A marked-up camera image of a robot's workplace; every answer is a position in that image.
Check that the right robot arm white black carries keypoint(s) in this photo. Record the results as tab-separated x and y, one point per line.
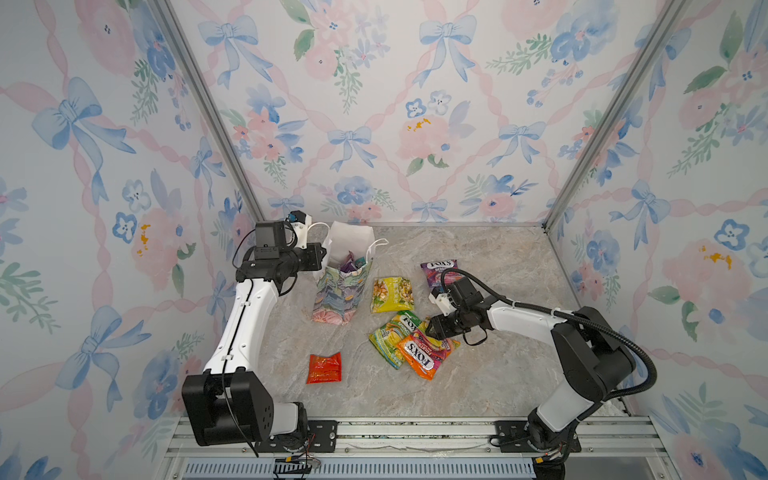
594	360

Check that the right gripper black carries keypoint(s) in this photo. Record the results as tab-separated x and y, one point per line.
438	327

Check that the purple candy bag back side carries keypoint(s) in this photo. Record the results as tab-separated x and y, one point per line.
349	263

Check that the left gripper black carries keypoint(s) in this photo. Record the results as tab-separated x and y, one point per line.
315	253

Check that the yellow candy bag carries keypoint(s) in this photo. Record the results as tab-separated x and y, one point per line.
392	294

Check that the orange Fox's candy bag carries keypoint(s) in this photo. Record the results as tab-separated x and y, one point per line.
424	353

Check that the green lemon candy bag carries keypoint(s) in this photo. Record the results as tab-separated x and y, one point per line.
386	338

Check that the left aluminium corner post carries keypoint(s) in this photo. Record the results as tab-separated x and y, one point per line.
180	47

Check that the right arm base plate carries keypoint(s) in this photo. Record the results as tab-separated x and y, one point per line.
520	436

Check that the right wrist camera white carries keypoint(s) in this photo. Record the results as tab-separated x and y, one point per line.
442	301

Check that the purple berries candy bag upper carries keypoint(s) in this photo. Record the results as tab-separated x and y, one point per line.
440	274

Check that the floral paper gift bag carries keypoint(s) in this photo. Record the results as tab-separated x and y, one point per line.
339	294

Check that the aluminium corner post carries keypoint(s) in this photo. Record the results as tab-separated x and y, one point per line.
180	47
660	32

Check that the small red snack packet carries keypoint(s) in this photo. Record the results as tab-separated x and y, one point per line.
325	369

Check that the right aluminium corner post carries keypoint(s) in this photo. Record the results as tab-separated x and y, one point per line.
660	32

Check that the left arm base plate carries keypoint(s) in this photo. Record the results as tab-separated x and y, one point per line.
316	436

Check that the aluminium mounting rail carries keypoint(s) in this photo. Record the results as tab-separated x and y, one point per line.
598	436

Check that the black connector with wires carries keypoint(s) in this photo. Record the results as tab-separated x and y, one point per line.
299	466

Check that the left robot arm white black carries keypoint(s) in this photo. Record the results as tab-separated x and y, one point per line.
227	403

